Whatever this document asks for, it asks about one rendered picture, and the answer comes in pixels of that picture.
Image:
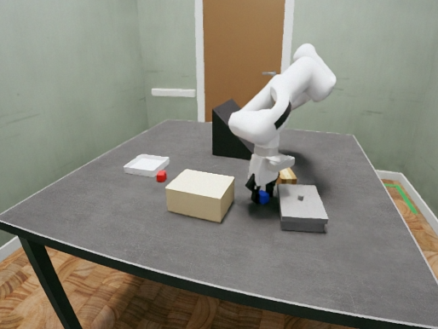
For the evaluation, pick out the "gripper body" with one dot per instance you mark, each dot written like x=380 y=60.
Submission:
x=259 y=166

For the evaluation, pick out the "small blue block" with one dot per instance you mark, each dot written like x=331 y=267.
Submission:
x=263 y=197

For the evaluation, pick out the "small red block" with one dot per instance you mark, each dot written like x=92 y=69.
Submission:
x=161 y=176

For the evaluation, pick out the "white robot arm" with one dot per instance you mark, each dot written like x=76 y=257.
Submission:
x=257 y=123

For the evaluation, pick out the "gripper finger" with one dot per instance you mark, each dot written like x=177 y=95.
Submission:
x=270 y=187
x=255 y=196

